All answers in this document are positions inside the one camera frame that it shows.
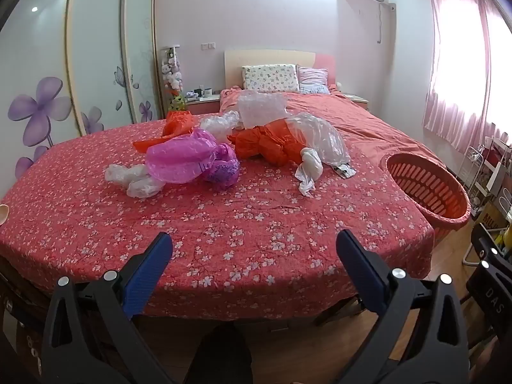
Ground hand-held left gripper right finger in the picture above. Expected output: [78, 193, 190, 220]
[335, 229, 470, 384]

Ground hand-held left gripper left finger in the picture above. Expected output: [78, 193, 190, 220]
[40, 231, 177, 384]

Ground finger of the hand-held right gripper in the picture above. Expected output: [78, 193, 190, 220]
[470, 223, 512, 286]

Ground orange plastic laundry basket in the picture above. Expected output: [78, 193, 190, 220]
[386, 153, 472, 241]

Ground pink plastic bag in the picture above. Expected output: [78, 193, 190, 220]
[146, 129, 219, 185]

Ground clear plastic bag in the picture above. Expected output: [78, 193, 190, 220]
[286, 112, 356, 179]

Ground large orange plastic bag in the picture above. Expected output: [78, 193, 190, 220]
[228, 119, 313, 167]

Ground clear bubble wrap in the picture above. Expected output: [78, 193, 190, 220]
[238, 90, 286, 129]

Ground yellow bag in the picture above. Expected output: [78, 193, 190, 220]
[495, 226, 512, 254]

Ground brown cardboard box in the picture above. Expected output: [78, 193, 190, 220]
[476, 203, 501, 229]

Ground white knotted plastic bag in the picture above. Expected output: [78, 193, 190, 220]
[295, 148, 323, 196]

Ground person's dark trouser leg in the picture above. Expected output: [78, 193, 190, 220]
[192, 322, 254, 384]

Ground purple printed plastic bag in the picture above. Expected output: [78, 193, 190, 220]
[202, 144, 241, 187]

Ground bed with red duvet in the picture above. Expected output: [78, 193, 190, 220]
[219, 88, 441, 161]

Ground small orange plastic bag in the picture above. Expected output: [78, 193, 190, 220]
[133, 111, 196, 153]

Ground green yellow plush toy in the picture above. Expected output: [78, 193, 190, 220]
[168, 93, 188, 113]

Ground pink nightstand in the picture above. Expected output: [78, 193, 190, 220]
[344, 93, 371, 110]
[186, 96, 221, 116]

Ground pink curtain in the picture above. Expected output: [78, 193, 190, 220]
[422, 0, 512, 156]

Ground pink striped pillow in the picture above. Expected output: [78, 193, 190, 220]
[297, 66, 332, 94]

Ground hanging plush toys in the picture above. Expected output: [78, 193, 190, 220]
[160, 46, 187, 97]

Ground flower print sliding wardrobe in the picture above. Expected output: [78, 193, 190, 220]
[0, 0, 166, 193]

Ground white floral pillow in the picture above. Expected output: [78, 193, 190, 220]
[242, 64, 300, 92]

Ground beige bed headboard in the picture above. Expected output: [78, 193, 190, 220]
[224, 50, 337, 89]

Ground white air conditioner pipe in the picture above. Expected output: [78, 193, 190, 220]
[375, 2, 397, 44]

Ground white wire rack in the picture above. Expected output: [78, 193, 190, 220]
[459, 136, 508, 217]

